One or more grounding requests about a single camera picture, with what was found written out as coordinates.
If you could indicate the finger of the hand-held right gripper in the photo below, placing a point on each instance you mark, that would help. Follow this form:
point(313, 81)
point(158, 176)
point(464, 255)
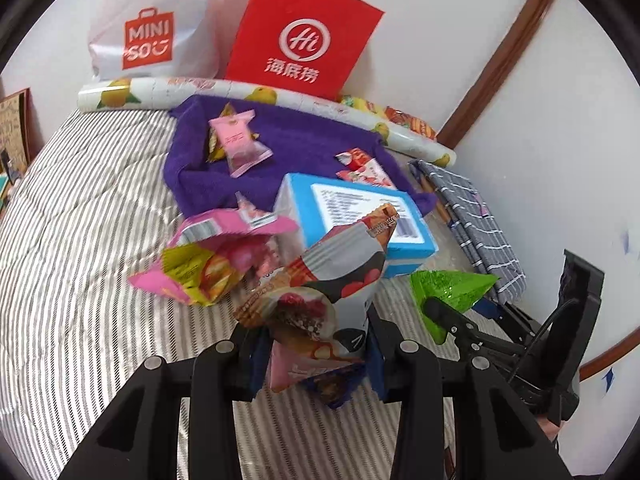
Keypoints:
point(515, 325)
point(452, 325)

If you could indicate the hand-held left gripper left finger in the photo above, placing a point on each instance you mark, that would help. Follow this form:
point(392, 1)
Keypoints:
point(256, 367)

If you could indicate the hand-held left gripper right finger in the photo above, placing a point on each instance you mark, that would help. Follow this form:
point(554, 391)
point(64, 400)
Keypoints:
point(375, 365)

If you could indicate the green snack packet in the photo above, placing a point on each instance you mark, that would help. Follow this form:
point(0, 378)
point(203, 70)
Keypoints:
point(450, 287)

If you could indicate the blue cookie packet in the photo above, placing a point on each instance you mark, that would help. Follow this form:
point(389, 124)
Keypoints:
point(332, 392)

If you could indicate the panda print snack packet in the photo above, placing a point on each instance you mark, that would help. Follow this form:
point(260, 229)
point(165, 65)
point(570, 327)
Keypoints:
point(340, 270)

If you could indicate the pink white snack packet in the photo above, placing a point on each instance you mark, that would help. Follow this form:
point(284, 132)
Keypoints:
point(252, 212)

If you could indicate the strawberry print snack packet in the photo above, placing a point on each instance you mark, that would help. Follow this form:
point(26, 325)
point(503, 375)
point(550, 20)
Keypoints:
point(370, 176)

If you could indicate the yellow triangular snack packet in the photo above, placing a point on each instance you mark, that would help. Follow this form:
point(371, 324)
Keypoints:
point(214, 149)

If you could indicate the small pale pink snack packet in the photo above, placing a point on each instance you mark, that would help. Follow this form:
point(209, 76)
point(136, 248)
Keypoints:
point(240, 140)

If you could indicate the purple towel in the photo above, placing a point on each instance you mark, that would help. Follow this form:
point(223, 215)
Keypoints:
point(300, 140)

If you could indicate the grey checked folded cloth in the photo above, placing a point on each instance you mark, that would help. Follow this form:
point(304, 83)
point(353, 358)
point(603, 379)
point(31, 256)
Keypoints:
point(475, 220)

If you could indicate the light blue box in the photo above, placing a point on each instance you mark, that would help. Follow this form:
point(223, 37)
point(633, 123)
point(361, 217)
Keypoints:
point(310, 210)

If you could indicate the orange chips bag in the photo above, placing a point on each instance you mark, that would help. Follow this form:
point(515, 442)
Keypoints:
point(412, 122)

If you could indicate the yellow chips bag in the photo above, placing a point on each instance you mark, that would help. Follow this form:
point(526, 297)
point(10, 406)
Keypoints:
point(357, 103)

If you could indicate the fruit print paper roll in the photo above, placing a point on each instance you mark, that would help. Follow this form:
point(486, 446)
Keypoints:
point(165, 91)

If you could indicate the framed picture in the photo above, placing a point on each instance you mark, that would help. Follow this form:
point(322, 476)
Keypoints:
point(15, 125)

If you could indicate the red paper bag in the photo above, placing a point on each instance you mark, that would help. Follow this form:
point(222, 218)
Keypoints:
point(280, 10)

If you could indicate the white plastic shopping bag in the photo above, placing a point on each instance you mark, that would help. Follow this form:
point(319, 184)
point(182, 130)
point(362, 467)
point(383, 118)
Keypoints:
point(165, 0)

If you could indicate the brown wooden door frame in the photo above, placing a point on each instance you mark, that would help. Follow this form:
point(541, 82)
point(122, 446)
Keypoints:
point(500, 55)

